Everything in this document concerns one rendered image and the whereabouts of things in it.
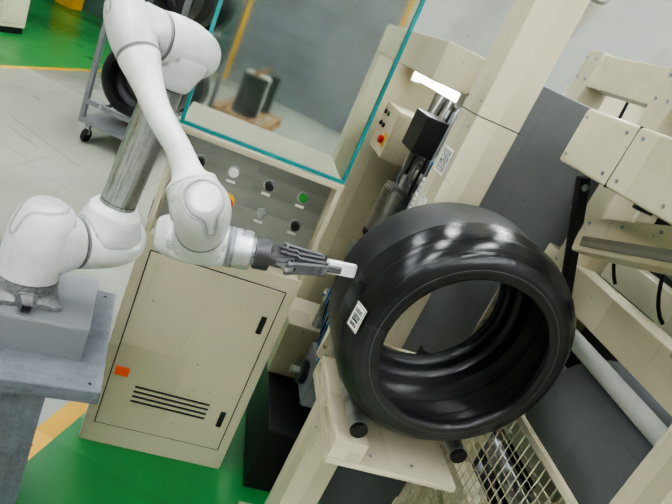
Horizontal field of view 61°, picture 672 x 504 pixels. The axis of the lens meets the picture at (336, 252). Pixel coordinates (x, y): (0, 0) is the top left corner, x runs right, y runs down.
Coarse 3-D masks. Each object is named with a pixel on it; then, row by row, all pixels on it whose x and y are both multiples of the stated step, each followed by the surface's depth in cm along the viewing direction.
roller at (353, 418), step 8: (344, 392) 149; (344, 400) 147; (352, 400) 144; (352, 408) 142; (352, 416) 139; (360, 416) 139; (352, 424) 137; (360, 424) 137; (352, 432) 137; (360, 432) 137
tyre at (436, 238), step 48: (384, 240) 132; (432, 240) 123; (480, 240) 122; (528, 240) 129; (336, 288) 140; (384, 288) 123; (432, 288) 122; (528, 288) 124; (336, 336) 132; (384, 336) 125; (480, 336) 163; (528, 336) 155; (384, 384) 159; (432, 384) 164; (480, 384) 159; (528, 384) 138; (432, 432) 139; (480, 432) 141
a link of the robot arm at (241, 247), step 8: (232, 232) 123; (240, 232) 124; (248, 232) 125; (232, 240) 122; (240, 240) 122; (248, 240) 123; (256, 240) 125; (232, 248) 122; (240, 248) 122; (248, 248) 122; (232, 256) 122; (240, 256) 122; (248, 256) 122; (224, 264) 124; (232, 264) 123; (240, 264) 123; (248, 264) 124
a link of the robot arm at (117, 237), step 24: (192, 24) 145; (192, 48) 144; (216, 48) 152; (168, 72) 145; (192, 72) 148; (168, 96) 150; (144, 120) 152; (144, 144) 154; (120, 168) 157; (144, 168) 158; (120, 192) 159; (96, 216) 159; (120, 216) 161; (96, 240) 159; (120, 240) 164; (144, 240) 174; (96, 264) 163; (120, 264) 170
